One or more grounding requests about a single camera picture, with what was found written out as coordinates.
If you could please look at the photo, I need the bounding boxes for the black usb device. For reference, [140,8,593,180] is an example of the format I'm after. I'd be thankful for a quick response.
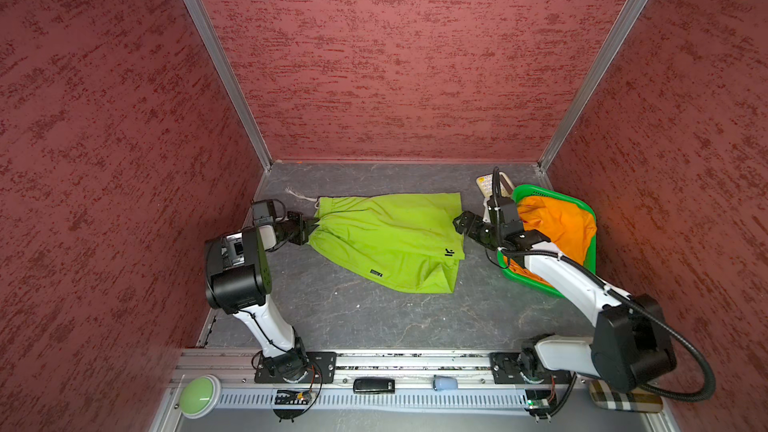
[353,377,396,395]

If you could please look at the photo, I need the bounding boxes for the green plastic laundry basket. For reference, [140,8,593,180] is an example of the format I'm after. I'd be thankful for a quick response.
[497,184,599,300]

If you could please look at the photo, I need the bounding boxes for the green round push button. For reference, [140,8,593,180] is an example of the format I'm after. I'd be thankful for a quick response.
[179,375,222,420]

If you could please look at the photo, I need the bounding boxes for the left aluminium corner post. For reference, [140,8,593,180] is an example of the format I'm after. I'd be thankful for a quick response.
[182,0,274,172]

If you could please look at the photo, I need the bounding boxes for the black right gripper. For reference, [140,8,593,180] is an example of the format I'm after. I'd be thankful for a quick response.
[452,210,504,250]

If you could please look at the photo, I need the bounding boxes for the orange shorts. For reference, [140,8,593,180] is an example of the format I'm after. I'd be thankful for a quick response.
[503,194,598,286]

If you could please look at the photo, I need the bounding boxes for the plaid patterned case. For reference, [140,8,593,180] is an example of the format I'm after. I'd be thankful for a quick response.
[588,380,664,414]

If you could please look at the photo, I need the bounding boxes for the light blue small object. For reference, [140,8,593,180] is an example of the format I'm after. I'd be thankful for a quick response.
[432,376,458,392]

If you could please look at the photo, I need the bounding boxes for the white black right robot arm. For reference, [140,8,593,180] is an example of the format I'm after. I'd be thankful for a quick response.
[453,211,677,392]

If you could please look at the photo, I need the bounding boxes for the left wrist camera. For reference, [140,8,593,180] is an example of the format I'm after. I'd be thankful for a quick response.
[250,199,279,228]

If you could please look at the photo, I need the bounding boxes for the lime green shorts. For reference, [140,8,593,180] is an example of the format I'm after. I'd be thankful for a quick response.
[308,192,465,294]

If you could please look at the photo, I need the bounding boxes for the aluminium corner post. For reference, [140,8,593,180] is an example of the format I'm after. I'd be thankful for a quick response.
[538,0,649,175]
[182,0,274,172]

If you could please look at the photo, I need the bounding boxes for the cream desk calculator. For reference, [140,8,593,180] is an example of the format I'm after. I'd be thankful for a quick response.
[476,172,515,198]

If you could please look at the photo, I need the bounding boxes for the black corrugated cable conduit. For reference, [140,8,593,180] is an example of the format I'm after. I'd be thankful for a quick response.
[490,166,717,404]

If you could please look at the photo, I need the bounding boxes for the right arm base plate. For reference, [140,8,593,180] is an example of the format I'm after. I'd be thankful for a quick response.
[489,349,571,385]

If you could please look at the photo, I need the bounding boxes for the right circuit board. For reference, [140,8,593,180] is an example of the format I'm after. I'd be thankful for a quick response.
[524,389,558,411]

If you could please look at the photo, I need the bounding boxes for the left circuit board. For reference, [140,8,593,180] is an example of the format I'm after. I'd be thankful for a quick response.
[274,389,314,406]

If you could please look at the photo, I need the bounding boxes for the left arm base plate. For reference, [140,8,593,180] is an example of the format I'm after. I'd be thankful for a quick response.
[253,351,337,385]

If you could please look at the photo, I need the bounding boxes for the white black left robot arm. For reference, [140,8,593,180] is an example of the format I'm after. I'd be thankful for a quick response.
[204,211,314,383]

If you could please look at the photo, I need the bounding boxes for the aluminium front rail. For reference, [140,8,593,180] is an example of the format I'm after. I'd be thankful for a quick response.
[170,348,586,416]

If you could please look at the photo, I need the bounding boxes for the circuit board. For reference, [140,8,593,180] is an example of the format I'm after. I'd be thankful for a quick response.
[524,389,558,411]
[274,389,314,406]

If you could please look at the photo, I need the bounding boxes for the right aluminium corner post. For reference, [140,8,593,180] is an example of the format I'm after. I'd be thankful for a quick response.
[538,0,649,175]

